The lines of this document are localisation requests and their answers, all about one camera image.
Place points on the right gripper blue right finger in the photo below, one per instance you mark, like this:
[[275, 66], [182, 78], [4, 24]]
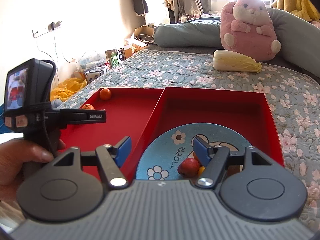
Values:
[[214, 159]]

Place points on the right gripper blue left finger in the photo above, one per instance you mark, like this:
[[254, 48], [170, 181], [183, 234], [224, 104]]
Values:
[[110, 158]]

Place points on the yellow tomato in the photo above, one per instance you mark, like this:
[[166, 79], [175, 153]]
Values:
[[200, 171]]

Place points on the large red tomato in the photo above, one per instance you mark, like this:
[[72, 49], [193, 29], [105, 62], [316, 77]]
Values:
[[189, 168]]

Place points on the orange tangerine with stem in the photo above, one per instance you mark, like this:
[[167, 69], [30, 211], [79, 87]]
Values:
[[88, 106]]

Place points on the person left hand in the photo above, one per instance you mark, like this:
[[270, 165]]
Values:
[[14, 154]]

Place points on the yellow plastic bag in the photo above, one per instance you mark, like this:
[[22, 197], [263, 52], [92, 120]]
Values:
[[67, 88]]

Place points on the blue cartoon tiger plate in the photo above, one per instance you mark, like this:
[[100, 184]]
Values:
[[162, 157]]

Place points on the left red tray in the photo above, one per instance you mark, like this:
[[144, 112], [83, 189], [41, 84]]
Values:
[[127, 113]]

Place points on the red tray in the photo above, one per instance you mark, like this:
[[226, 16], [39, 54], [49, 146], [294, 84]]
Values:
[[247, 113], [127, 113]]

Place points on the right red tray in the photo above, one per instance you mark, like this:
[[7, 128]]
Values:
[[247, 113]]

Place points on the white printed carton box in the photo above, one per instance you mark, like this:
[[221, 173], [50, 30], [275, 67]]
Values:
[[94, 73]]

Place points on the floral quilted bedspread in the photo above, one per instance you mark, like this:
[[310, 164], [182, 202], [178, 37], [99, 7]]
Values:
[[293, 99]]

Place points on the plush napa cabbage toy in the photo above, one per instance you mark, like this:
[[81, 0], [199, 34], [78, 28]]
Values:
[[230, 61]]

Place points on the green white carton box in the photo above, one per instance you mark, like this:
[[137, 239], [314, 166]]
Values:
[[117, 57]]

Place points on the open brown cardboard box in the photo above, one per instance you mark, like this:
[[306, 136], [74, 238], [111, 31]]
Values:
[[142, 37]]

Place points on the pink white plush hamster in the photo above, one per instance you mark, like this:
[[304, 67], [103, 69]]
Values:
[[246, 28]]

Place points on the grey-green duvet roll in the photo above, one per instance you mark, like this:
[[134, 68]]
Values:
[[284, 39]]

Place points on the yellow plush toy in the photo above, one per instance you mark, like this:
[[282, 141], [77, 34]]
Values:
[[301, 8]]

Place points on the black camera with screen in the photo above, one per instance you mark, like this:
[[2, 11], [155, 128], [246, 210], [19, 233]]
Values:
[[27, 94]]

